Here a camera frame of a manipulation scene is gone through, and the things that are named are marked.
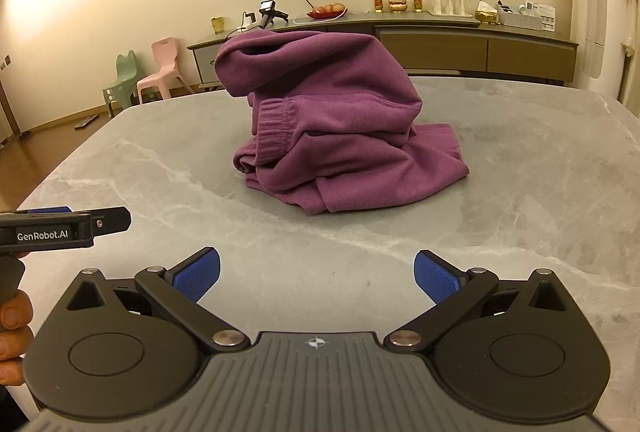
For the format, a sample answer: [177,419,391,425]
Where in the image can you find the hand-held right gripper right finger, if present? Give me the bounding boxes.
[384,249,576,355]

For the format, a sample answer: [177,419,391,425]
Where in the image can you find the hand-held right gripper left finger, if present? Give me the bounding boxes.
[60,247,251,355]

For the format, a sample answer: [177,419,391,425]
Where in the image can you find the purple fleece pants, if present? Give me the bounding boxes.
[214,30,471,216]

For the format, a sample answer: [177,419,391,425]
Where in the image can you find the person's left hand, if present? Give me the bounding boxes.
[0,287,35,385]

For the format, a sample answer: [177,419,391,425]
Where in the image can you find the green plastic child chair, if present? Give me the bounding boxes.
[101,51,140,118]

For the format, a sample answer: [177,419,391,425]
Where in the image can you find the pink plastic child chair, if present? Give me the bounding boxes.
[136,37,196,106]

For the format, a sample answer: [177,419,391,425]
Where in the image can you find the long grey sideboard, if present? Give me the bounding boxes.
[187,15,580,88]

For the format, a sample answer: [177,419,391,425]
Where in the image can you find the golden tissue box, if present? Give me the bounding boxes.
[475,1,501,24]

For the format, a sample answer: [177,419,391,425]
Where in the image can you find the white organizer box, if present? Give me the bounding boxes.
[496,0,543,30]

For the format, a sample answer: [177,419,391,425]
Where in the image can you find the white standing air conditioner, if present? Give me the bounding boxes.
[575,0,626,103]

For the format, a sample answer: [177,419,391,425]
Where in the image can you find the red fruit plate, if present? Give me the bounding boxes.
[306,3,348,20]

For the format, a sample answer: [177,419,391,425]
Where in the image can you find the black camera device on stand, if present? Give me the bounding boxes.
[257,0,290,29]

